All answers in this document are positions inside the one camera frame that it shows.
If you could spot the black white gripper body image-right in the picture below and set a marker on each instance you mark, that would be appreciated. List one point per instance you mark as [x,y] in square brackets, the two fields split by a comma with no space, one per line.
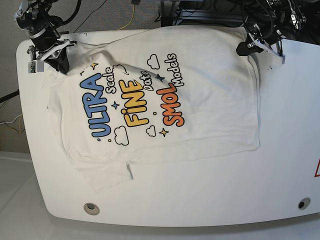
[260,41]

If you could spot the black white gripper body image-left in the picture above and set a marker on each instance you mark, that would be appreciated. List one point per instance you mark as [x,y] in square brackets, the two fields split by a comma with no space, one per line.
[46,44]

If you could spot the white printed T-shirt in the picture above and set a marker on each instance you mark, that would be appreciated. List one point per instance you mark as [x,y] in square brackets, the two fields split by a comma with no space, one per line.
[171,94]

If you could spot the black equipment rack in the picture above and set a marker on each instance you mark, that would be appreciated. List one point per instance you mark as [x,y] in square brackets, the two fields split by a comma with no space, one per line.
[221,13]

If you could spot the black table leg bar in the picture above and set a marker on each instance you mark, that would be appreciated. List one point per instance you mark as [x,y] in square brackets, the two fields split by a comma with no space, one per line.
[9,96]

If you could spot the red triangle sticker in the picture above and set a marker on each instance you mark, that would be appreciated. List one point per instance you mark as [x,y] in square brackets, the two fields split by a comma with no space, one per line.
[317,172]

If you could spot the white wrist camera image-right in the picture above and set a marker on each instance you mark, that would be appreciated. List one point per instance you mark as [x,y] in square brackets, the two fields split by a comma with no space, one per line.
[283,59]

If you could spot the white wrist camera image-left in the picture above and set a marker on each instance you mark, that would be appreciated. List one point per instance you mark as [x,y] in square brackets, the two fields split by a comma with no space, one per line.
[35,66]

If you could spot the left table cable grommet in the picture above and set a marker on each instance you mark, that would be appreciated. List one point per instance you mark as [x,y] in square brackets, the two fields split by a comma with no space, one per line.
[91,209]

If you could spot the table cable grommet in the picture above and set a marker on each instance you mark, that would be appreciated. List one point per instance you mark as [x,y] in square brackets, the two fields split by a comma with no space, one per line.
[91,209]
[304,203]

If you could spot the right table cable grommet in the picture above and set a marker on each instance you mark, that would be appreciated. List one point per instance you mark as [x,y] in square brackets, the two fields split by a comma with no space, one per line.
[304,203]

